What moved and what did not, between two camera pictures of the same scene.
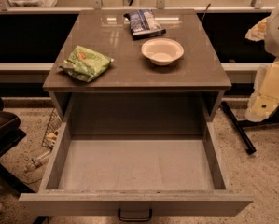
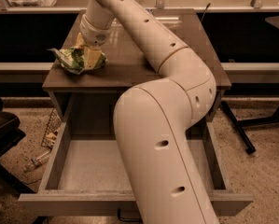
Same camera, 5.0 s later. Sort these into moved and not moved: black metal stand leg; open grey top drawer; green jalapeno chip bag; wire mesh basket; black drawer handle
Moved: green jalapeno chip bag
Not moved: wire mesh basket; black drawer handle; black metal stand leg; open grey top drawer
